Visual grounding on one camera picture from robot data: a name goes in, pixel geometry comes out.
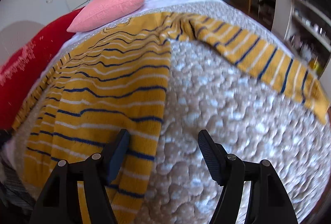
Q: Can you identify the yellow striped knit sweater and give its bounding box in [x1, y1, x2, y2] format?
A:
[11, 12, 331, 224]

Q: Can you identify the beige white-dotted blanket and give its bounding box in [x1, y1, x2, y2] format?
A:
[14, 1, 331, 224]

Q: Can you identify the red snowflake pillow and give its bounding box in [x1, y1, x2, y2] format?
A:
[1, 9, 81, 130]

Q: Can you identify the white shelf unit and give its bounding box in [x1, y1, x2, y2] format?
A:
[258, 0, 330, 77]

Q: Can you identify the pink ribbed cushion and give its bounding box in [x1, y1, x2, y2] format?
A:
[67, 0, 145, 33]

